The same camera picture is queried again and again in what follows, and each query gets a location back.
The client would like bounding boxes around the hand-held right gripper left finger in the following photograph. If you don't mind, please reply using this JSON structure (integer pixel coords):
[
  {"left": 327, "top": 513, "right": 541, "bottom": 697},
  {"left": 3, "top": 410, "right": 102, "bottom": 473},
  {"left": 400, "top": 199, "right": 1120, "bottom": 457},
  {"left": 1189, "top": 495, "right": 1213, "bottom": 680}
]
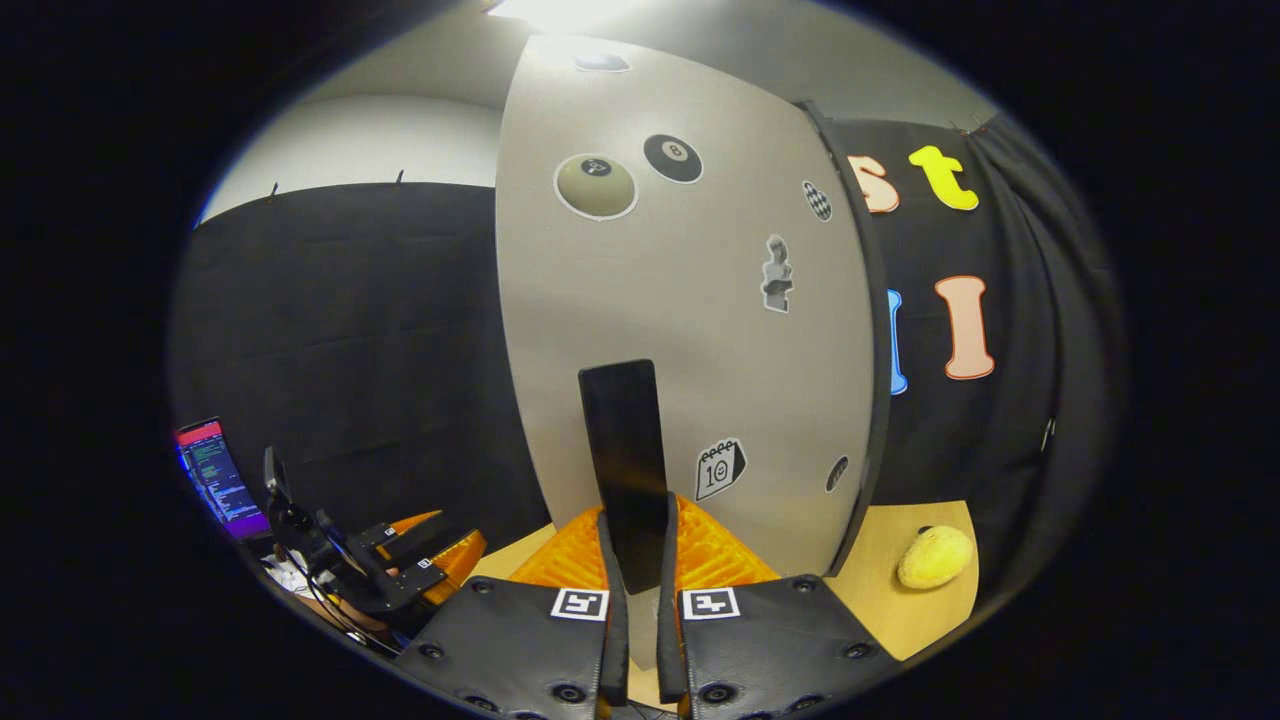
[{"left": 395, "top": 495, "right": 631, "bottom": 720}]

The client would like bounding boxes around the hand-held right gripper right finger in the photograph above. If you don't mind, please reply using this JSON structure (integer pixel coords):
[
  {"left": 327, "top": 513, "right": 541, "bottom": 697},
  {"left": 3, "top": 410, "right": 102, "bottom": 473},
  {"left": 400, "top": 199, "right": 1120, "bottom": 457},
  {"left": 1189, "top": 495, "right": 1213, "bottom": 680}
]
[{"left": 655, "top": 492, "right": 901, "bottom": 720}]

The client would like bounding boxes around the black cabinet door handle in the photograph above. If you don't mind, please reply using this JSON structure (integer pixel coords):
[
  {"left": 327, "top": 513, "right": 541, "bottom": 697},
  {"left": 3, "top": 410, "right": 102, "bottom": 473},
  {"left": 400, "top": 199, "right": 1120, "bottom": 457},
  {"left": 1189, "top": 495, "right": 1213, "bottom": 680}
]
[{"left": 578, "top": 358, "right": 671, "bottom": 596}]

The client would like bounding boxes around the white cabinet door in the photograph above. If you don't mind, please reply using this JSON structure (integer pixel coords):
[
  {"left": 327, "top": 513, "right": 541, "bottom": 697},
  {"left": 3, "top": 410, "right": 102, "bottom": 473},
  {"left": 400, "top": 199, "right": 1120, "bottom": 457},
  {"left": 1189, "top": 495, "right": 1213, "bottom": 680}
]
[{"left": 495, "top": 35, "right": 881, "bottom": 641}]

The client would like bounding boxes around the laptop screen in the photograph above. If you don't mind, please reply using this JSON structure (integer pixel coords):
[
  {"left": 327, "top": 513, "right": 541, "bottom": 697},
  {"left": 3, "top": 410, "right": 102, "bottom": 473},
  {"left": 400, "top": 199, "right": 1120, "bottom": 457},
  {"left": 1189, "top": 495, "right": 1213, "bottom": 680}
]
[{"left": 173, "top": 417, "right": 273, "bottom": 543}]

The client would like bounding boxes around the black backdrop cloth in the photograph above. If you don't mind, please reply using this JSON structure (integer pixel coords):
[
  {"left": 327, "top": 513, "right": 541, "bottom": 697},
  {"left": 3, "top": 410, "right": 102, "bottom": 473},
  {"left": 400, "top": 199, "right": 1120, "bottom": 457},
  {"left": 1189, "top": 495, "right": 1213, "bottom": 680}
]
[{"left": 170, "top": 110, "right": 1126, "bottom": 601}]

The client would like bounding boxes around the yellow plush toy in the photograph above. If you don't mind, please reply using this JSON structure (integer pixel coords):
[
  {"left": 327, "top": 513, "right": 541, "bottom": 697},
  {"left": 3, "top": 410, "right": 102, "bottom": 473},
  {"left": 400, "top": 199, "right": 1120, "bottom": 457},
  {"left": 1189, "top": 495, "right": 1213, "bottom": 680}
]
[{"left": 897, "top": 524, "right": 976, "bottom": 591}]

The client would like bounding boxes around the long ceiling light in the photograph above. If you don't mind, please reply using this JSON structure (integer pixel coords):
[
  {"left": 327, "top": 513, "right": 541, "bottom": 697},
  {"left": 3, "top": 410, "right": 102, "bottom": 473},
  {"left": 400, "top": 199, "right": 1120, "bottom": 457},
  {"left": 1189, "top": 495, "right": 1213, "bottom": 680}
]
[{"left": 485, "top": 0, "right": 621, "bottom": 36}]

